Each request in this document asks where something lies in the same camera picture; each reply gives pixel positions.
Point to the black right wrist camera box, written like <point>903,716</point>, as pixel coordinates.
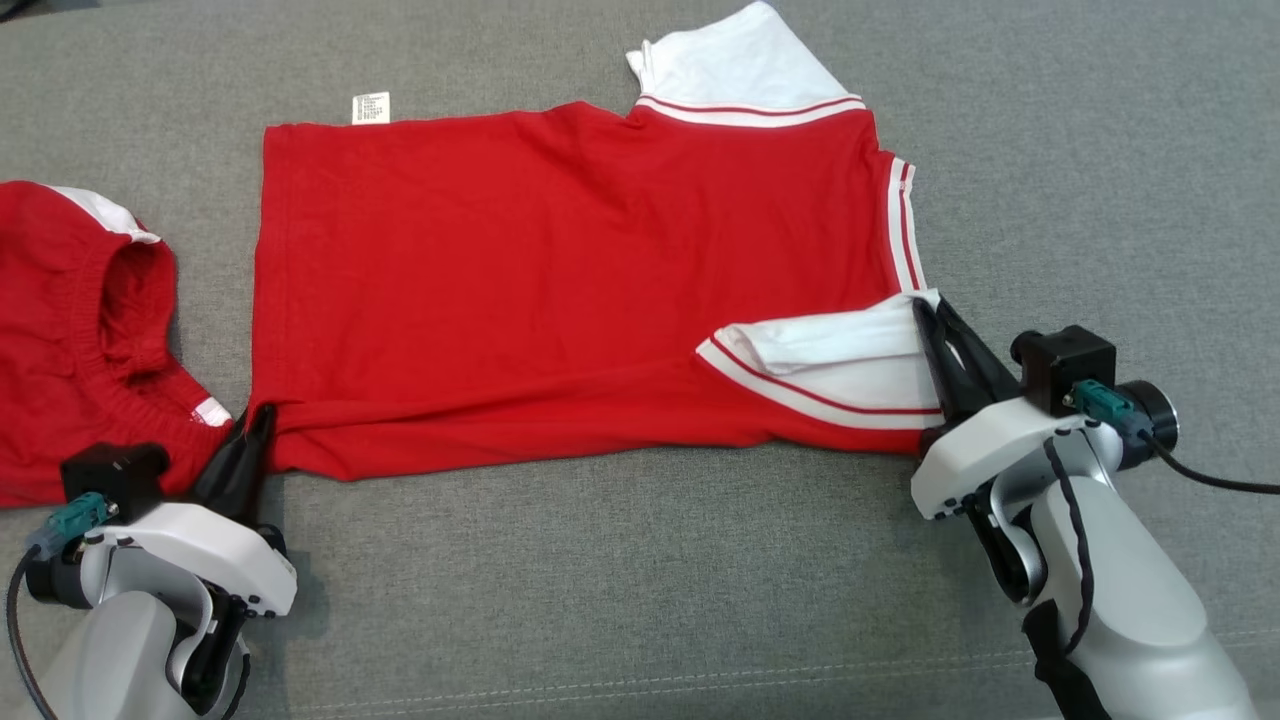
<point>1065,365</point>

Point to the red shorts with white stripes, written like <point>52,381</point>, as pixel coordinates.
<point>50,350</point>

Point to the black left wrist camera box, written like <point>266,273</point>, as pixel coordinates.
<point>115,475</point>

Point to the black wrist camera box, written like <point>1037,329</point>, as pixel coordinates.
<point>1065,365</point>
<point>115,475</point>

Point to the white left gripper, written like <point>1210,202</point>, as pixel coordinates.
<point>200,550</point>

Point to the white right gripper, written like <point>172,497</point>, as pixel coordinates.
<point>985,455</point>

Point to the red white-trimmed T-shirt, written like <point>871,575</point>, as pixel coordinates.
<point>560,280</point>

